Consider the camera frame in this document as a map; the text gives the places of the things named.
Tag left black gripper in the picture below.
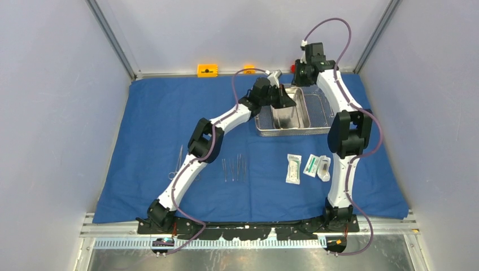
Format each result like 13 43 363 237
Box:
260 85 297 110

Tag stainless steel tray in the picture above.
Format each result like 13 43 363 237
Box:
270 85 311 129

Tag metal mesh instrument basket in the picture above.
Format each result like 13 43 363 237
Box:
255 85 334 137

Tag green white sterile packet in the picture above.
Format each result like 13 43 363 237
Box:
303 154 320 177

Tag thin steel tweezers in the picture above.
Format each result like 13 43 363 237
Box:
241 155 247 182
236 154 242 181
229 159 235 182

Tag clear syringe packet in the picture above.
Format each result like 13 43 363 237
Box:
316 155 331 182

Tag steel surgical forceps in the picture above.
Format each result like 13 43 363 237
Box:
168 145 184 180

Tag blue surgical drape cloth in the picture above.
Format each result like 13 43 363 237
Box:
92 73 411 224

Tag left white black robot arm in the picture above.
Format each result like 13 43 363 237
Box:
144 71 296 234

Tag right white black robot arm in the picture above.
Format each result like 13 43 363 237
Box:
292 41 372 232

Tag small yellow plastic block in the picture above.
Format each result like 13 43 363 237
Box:
242 65 256 74

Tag large yellow plastic block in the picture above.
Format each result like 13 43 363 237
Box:
197 64 219 78

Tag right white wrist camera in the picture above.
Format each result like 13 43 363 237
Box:
300 40 308 63

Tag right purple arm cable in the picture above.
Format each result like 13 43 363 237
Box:
301 18 384 257

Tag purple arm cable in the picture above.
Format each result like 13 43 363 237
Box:
164 68 271 256
301 18 384 257

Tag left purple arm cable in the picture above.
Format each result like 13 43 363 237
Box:
164 68 271 256

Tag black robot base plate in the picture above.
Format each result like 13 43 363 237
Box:
136 215 360 241

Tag aluminium frame rail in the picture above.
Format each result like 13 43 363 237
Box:
80 211 421 238

